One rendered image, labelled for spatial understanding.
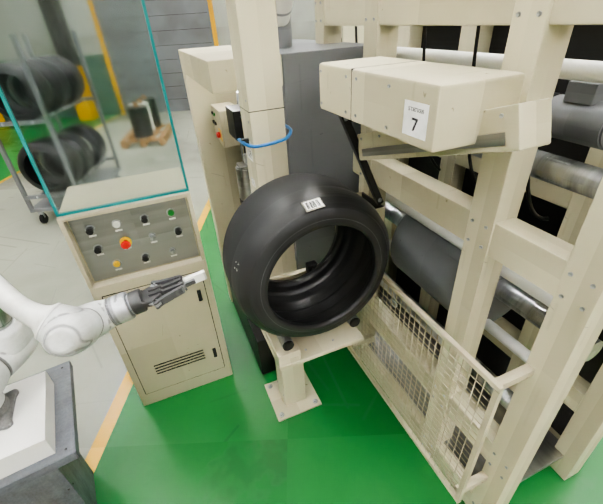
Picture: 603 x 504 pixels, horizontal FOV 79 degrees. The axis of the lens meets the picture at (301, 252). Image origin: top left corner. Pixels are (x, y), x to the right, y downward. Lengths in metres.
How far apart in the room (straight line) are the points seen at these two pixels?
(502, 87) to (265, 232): 0.69
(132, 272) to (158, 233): 0.25
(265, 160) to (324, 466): 1.53
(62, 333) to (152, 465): 1.40
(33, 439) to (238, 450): 0.99
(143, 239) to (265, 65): 1.01
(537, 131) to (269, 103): 0.82
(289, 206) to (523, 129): 0.61
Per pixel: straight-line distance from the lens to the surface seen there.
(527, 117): 0.96
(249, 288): 1.15
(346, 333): 1.57
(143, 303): 1.21
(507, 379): 1.30
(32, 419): 1.77
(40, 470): 1.74
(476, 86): 0.97
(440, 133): 0.93
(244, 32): 1.33
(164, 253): 1.95
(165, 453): 2.35
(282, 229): 1.08
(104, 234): 1.89
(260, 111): 1.36
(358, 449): 2.20
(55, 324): 1.07
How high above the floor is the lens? 1.92
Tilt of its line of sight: 33 degrees down
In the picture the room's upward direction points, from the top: 4 degrees counter-clockwise
